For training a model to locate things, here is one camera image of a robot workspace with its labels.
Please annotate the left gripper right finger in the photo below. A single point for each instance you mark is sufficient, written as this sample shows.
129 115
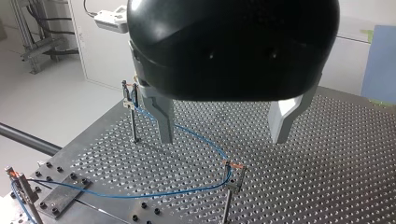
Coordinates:
281 124

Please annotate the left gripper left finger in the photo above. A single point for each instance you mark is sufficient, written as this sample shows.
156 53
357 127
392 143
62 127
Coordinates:
165 124

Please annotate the dark grey bar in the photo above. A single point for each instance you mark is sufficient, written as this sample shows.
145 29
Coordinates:
28 139

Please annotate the metal post with orange clip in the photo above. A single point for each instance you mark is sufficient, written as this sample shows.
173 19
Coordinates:
228 202
28 194
134 124

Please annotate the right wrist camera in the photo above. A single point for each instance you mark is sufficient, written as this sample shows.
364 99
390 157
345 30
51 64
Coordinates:
112 21

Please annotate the metal frame rack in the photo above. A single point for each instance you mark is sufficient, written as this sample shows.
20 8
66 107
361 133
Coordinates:
40 46

